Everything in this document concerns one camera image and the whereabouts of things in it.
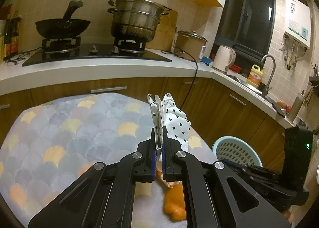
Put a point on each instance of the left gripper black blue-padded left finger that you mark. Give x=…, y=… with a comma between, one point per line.
x=145, y=172

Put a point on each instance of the yellow detergent bottle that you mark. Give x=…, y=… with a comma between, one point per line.
x=255, y=76

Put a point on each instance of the black gas stove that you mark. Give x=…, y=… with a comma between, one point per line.
x=69, y=49

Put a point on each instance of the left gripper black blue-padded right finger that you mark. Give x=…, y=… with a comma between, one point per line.
x=171, y=169

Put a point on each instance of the steel thermos bottle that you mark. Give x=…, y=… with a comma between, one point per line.
x=296, y=107

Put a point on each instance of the pastel scallop pattern tablecloth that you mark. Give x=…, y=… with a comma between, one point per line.
x=49, y=146

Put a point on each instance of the light blue perforated trash basket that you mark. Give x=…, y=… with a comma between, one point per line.
x=235, y=150

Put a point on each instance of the dark kitchen window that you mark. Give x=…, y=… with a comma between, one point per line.
x=247, y=27

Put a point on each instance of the beige rice cooker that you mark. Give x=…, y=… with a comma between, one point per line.
x=190, y=45

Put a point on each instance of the black frying pan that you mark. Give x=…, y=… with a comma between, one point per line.
x=65, y=27

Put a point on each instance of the white wall water heater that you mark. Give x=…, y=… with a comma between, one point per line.
x=297, y=22

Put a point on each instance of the wooden cutting board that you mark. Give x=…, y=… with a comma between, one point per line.
x=165, y=32

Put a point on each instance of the stainless steel steamer pot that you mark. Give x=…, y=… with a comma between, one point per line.
x=135, y=19

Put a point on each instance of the white heart pattern paper bag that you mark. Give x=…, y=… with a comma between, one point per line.
x=165, y=113

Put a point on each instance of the black wall shelf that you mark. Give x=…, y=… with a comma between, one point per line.
x=314, y=80

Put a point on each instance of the white electric kettle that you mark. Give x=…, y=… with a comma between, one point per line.
x=224, y=58

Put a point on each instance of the red plastic container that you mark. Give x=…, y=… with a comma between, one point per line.
x=235, y=69

